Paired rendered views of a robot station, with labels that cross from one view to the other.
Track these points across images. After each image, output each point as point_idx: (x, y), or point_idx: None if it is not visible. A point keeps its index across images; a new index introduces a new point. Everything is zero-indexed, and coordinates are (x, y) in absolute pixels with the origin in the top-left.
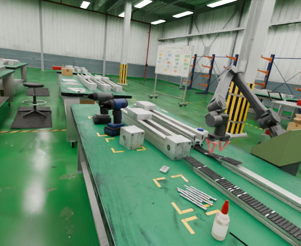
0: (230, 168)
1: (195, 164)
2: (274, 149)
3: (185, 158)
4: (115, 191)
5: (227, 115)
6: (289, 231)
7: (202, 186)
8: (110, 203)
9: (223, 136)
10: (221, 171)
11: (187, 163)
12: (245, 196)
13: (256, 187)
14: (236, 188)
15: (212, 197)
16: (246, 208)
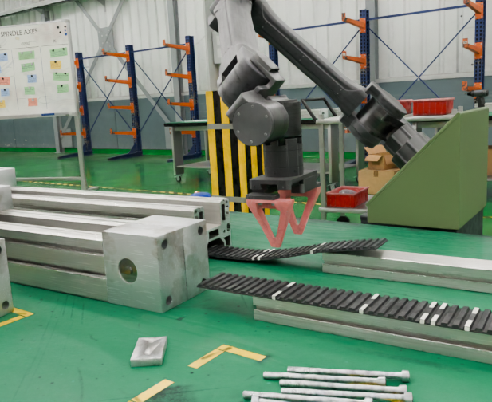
0: (358, 269)
1: (258, 289)
2: (431, 183)
3: (209, 285)
4: None
5: (293, 101)
6: None
7: (324, 352)
8: None
9: (301, 175)
10: (340, 288)
11: (217, 303)
12: (487, 321)
13: (465, 292)
14: (438, 307)
15: (391, 372)
16: None
